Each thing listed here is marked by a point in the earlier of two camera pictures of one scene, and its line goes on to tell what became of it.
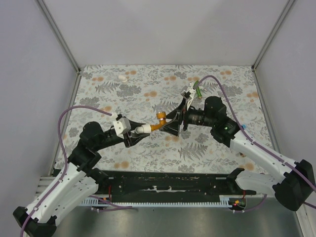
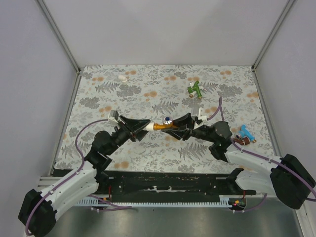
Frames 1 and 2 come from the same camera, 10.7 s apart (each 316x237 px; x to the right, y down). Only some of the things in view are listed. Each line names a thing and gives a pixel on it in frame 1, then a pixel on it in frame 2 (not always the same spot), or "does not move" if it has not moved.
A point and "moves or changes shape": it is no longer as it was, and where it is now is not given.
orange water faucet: x=161 y=116 moves or changes shape
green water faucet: x=197 y=89 does not move
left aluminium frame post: x=59 y=34 does not move
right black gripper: x=182 y=107 -> x=185 y=134
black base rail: x=170 y=182 does not move
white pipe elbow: x=123 y=78 does not move
